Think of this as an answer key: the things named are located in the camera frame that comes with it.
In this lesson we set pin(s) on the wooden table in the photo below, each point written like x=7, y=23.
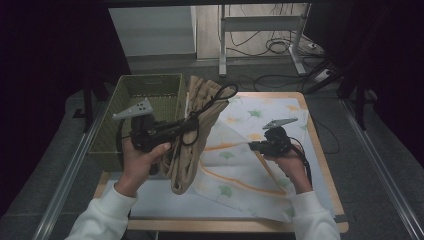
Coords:
x=233, y=226

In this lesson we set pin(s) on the person's left hand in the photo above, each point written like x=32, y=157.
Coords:
x=140, y=166

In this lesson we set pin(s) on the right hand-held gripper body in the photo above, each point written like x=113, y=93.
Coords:
x=278, y=143

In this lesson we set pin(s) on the white table sheet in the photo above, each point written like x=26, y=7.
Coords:
x=160, y=203

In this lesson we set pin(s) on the green woven basket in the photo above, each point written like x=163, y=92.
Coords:
x=150, y=90

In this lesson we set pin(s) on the white power strip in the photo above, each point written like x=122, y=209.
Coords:
x=322, y=75

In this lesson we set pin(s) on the white cabinet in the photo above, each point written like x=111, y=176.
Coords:
x=153, y=33

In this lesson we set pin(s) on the white leaf-print mesh laundry bag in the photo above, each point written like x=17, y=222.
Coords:
x=240, y=166

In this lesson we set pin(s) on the white metal desk frame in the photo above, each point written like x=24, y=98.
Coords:
x=260, y=23

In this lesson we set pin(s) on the person's right hand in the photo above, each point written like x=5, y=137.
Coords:
x=295, y=170

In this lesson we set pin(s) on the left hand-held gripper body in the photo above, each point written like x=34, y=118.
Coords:
x=146, y=133

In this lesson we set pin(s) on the dark stand leg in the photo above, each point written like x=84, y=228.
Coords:
x=360, y=106
x=88, y=103

